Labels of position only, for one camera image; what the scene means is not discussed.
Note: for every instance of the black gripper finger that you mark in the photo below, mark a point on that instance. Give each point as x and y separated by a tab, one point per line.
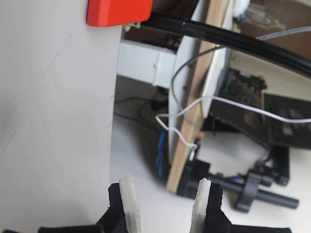
213	204
116	201

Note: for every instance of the wooden edged panel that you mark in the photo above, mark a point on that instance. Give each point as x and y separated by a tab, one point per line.
182	150

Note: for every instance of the red rectangular block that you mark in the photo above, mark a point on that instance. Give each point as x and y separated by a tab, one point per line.
119	12

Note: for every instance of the cardboard box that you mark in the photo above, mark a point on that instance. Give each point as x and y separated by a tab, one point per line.
291	14

